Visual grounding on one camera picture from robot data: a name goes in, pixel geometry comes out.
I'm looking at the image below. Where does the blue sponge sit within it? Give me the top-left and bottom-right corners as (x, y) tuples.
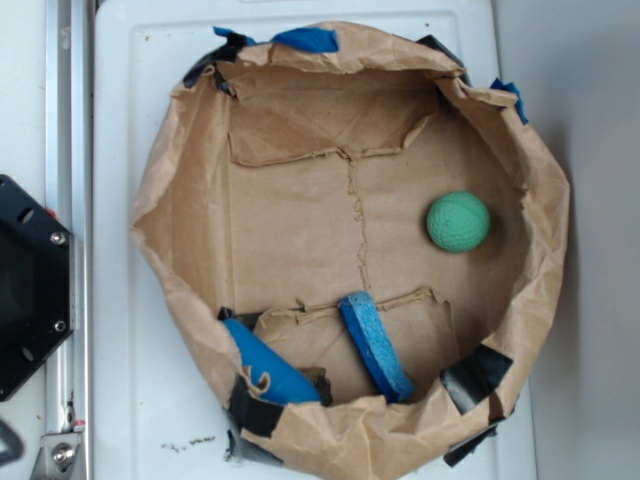
(338, 291), (416, 403)

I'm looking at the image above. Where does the brown paper bag bin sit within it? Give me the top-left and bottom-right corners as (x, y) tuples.
(132, 22), (570, 479)

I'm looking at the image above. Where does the green foam ball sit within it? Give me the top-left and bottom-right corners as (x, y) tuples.
(426, 191), (490, 253)

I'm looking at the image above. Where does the blue plastic bottle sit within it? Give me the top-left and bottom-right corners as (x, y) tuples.
(223, 319), (321, 405)

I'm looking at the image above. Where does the white plastic tray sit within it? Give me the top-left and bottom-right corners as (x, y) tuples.
(90, 0), (539, 480)

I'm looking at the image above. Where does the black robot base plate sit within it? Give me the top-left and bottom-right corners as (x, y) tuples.
(1, 174), (73, 402)

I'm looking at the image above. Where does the aluminium extrusion rail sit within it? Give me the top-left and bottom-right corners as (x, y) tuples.
(45, 1), (98, 479)

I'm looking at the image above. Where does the metal corner bracket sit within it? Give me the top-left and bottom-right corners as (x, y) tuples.
(30, 432), (86, 480)

